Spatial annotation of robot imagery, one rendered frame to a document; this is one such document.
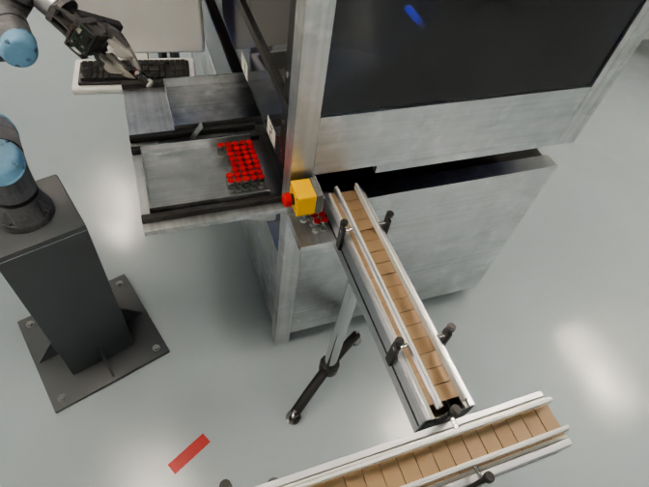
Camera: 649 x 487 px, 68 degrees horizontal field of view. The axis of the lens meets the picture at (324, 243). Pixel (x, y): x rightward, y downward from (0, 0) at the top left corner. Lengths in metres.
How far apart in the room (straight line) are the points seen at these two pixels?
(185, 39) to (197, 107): 0.47
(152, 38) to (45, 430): 1.55
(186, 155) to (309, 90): 0.57
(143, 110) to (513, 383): 1.87
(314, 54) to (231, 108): 0.72
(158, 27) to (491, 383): 2.02
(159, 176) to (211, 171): 0.15
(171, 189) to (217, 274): 0.93
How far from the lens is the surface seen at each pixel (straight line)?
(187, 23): 2.16
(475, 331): 2.42
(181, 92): 1.86
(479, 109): 1.46
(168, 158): 1.59
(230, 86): 1.88
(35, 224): 1.60
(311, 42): 1.10
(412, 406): 1.16
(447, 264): 2.10
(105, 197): 2.76
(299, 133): 1.23
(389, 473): 1.07
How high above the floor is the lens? 1.95
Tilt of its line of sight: 51 degrees down
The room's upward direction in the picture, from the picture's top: 11 degrees clockwise
